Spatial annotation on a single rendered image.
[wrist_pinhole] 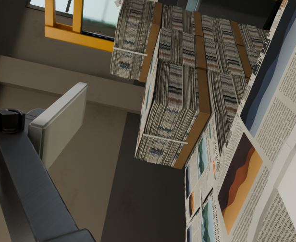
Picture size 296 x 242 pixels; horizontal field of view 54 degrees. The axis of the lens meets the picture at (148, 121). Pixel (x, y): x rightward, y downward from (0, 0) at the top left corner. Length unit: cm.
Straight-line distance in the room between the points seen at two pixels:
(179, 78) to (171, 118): 20
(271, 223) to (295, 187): 8
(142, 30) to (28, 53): 247
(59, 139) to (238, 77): 127
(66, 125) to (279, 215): 17
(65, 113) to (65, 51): 368
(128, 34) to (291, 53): 138
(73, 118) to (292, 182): 13
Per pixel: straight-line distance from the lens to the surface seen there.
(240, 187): 32
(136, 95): 345
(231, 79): 137
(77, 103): 18
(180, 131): 121
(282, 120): 27
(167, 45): 143
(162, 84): 119
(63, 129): 16
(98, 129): 351
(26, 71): 363
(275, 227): 26
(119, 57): 170
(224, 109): 118
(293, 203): 18
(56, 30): 235
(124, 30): 161
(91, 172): 347
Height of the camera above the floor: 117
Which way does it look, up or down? 5 degrees down
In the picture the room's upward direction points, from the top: 78 degrees counter-clockwise
